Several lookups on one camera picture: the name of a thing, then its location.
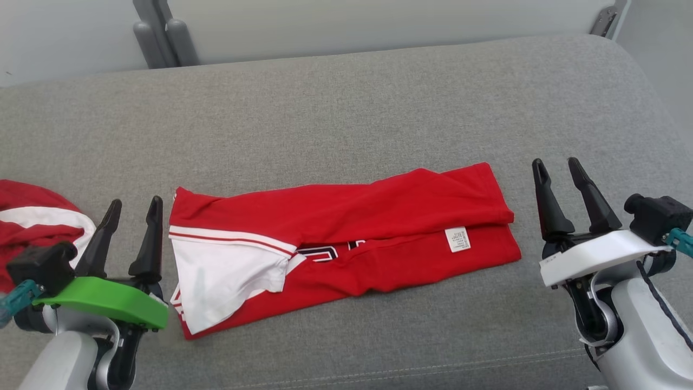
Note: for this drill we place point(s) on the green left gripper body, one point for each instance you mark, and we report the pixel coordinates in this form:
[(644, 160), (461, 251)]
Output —
[(108, 298)]

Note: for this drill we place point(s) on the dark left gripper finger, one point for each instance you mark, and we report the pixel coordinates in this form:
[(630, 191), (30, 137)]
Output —
[(100, 249), (151, 249)]

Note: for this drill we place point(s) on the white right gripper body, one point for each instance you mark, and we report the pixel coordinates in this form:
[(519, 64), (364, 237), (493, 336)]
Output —
[(595, 254)]

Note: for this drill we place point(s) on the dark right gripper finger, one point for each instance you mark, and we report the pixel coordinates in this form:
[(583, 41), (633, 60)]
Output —
[(595, 208), (551, 214)]

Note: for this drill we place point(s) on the red shorts white stripe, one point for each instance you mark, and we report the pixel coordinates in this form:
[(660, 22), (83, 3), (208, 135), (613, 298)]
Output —
[(27, 238)]

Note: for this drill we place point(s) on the red white basketball jersey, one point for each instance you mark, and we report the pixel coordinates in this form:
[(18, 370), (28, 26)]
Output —
[(379, 206)]

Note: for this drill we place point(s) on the grey rounded partition foot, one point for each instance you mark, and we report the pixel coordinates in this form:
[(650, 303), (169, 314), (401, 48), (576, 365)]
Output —
[(147, 46)]

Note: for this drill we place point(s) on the grey fabric sofa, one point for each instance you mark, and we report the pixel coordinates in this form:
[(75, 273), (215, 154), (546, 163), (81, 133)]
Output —
[(346, 119)]

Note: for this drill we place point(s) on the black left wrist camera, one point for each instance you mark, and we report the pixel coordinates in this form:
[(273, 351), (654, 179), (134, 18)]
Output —
[(40, 268)]

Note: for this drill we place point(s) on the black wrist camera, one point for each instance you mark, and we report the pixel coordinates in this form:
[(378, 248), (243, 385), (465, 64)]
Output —
[(40, 268), (658, 216)]

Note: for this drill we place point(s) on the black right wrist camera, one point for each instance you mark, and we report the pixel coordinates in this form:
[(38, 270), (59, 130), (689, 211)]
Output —
[(658, 216)]

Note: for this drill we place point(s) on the metal partition bracket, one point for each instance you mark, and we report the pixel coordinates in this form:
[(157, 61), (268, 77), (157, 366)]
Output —
[(603, 23)]

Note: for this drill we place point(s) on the grey metal frame post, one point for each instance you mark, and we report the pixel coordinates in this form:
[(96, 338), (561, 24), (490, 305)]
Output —
[(181, 43)]

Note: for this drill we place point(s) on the grey partition frame post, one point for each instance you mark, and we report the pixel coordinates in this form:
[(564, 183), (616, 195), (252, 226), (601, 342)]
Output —
[(154, 13)]

